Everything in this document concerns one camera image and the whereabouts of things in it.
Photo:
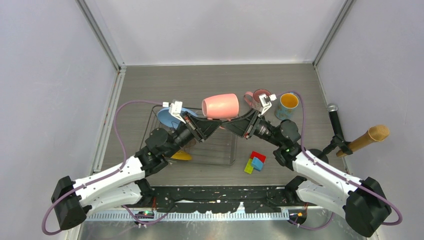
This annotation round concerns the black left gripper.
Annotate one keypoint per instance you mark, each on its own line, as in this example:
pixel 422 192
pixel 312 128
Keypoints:
pixel 200 129

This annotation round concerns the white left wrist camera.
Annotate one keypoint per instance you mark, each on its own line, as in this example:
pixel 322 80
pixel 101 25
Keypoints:
pixel 175 108

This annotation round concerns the red toy block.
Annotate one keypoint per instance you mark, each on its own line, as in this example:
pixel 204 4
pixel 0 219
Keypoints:
pixel 258 155

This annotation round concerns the black silver microphone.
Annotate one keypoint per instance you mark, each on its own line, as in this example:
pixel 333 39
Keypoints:
pixel 332 110

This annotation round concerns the light blue plate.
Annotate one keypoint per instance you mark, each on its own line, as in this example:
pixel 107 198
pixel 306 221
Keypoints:
pixel 167 119

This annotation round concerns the blue butterfly mug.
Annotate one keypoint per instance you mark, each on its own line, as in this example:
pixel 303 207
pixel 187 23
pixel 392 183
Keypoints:
pixel 288 102

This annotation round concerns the patterned pink mug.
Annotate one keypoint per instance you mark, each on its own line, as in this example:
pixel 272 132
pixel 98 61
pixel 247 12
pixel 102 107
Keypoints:
pixel 253 100

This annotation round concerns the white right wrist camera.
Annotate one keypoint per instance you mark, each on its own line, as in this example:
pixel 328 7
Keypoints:
pixel 266 102

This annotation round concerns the gold microphone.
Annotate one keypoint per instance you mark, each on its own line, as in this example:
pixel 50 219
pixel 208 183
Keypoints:
pixel 374 134

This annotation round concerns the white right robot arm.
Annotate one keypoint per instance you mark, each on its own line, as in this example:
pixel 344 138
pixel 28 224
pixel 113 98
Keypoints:
pixel 361 202

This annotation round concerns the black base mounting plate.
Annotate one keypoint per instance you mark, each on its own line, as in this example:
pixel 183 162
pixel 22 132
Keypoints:
pixel 218 199

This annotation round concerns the black wire dish rack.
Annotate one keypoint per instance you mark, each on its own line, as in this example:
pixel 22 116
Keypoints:
pixel 218 149

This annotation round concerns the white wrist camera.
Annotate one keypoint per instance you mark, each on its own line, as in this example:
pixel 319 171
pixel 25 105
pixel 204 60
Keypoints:
pixel 266 102
pixel 175 108

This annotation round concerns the plain pink mug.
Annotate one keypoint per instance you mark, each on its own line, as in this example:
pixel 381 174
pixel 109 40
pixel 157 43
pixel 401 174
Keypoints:
pixel 222 106

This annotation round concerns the yellow-green toy block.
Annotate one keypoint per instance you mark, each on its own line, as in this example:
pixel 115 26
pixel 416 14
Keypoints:
pixel 248 167

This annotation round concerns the blue toy block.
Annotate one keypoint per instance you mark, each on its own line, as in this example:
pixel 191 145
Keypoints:
pixel 257 164

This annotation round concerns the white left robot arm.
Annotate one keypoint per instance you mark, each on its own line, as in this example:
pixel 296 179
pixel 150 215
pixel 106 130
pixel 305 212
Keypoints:
pixel 72 199

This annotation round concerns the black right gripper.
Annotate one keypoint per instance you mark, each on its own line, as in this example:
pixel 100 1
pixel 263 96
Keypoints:
pixel 246 125

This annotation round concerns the black microphone stand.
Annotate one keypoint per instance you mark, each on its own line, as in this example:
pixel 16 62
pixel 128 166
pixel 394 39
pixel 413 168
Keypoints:
pixel 337 141

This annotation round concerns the yellow patterned plate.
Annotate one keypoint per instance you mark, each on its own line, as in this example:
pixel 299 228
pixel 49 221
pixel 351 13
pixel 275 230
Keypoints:
pixel 181 156

